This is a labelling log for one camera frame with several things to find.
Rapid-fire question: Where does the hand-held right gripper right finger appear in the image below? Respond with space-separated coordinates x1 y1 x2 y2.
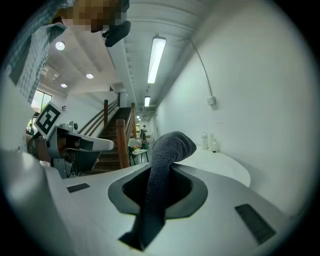
149 163 301 256

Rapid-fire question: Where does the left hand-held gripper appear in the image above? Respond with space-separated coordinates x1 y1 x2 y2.
33 101 115 180

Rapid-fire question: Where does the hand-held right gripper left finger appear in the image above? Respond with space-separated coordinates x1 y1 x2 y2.
46 162 152 256

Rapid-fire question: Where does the dark blue cloth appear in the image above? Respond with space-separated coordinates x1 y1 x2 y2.
118 131 198 252

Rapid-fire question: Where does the person's left forearm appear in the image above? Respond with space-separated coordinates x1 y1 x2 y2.
26 134 51 163

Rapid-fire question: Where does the white curved table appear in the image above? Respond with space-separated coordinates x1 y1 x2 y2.
172 145 252 188

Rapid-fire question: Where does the wooden staircase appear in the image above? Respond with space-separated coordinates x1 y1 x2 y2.
78 98 138 173

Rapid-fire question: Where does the white chair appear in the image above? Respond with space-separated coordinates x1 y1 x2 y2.
127 138 150 166

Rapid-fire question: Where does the window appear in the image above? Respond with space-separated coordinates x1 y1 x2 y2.
31 89 53 113

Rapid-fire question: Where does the white bottle with blue lid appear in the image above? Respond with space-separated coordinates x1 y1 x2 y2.
200 131 209 150

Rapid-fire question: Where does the checked shirt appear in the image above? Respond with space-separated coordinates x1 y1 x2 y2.
4 0 68 103

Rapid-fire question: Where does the black head-worn camera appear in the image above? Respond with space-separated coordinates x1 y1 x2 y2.
101 20 132 48

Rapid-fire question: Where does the white wall cable conduit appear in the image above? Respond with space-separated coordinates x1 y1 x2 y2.
191 39 214 98

